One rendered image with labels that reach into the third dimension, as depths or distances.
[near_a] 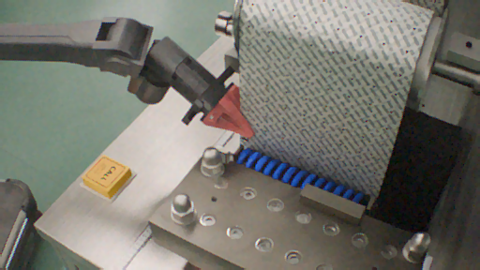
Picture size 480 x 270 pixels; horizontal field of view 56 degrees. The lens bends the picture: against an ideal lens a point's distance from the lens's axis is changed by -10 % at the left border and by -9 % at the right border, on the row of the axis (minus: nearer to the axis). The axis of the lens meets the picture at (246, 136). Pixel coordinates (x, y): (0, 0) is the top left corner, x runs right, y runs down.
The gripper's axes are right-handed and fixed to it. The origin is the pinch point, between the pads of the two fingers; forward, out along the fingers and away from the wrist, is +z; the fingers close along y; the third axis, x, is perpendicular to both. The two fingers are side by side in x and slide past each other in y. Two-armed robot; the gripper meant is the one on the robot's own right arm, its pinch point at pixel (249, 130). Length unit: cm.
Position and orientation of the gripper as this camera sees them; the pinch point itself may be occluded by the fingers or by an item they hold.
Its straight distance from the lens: 76.9
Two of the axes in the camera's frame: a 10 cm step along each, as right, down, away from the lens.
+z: 7.5, 6.5, 0.6
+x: 4.4, -4.4, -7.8
